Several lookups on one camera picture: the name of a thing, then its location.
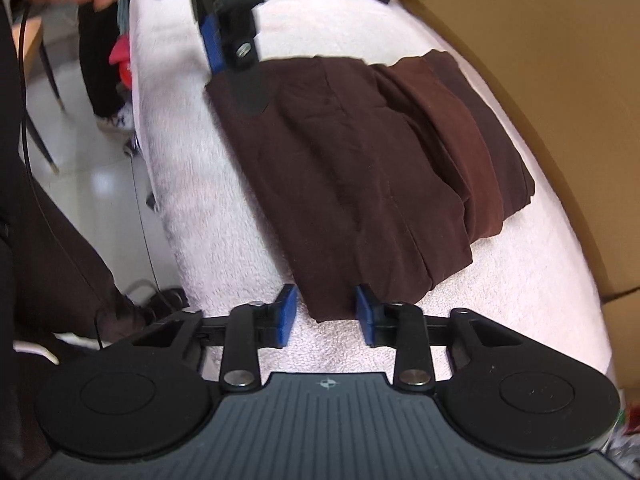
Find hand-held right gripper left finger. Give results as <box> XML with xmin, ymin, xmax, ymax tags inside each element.
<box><xmin>132</xmin><ymin>282</ymin><xmax>298</xmax><ymax>393</ymax></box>

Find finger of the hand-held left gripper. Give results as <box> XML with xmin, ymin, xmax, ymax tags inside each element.
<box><xmin>191</xmin><ymin>0</ymin><xmax>226</xmax><ymax>77</ymax></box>
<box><xmin>221</xmin><ymin>2</ymin><xmax>274</xmax><ymax>118</ymax></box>

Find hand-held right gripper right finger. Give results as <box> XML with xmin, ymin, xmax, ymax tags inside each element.
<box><xmin>354</xmin><ymin>284</ymin><xmax>521</xmax><ymax>391</ymax></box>

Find dark brown hoodie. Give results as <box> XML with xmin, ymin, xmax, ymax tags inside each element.
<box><xmin>205</xmin><ymin>50</ymin><xmax>536</xmax><ymax>322</ymax></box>

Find red cloth item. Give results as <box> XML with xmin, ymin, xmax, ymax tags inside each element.
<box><xmin>109</xmin><ymin>35</ymin><xmax>137</xmax><ymax>89</ymax></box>

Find person's dark shoe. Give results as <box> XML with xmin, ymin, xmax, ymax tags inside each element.
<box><xmin>142</xmin><ymin>287</ymin><xmax>191</xmax><ymax>322</ymax></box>

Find white terry towel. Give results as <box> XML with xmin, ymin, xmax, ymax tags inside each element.
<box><xmin>127</xmin><ymin>0</ymin><xmax>616</xmax><ymax>376</ymax></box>

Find wooden chair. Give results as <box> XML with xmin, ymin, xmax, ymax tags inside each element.
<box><xmin>10</xmin><ymin>15</ymin><xmax>68</xmax><ymax>176</ymax></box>

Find person's dark pants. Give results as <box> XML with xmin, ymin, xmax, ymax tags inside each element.
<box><xmin>0</xmin><ymin>180</ymin><xmax>151</xmax><ymax>480</ymax></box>

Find cardboard box with red print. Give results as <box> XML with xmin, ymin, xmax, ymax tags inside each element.
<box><xmin>600</xmin><ymin>290</ymin><xmax>640</xmax><ymax>391</ymax></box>

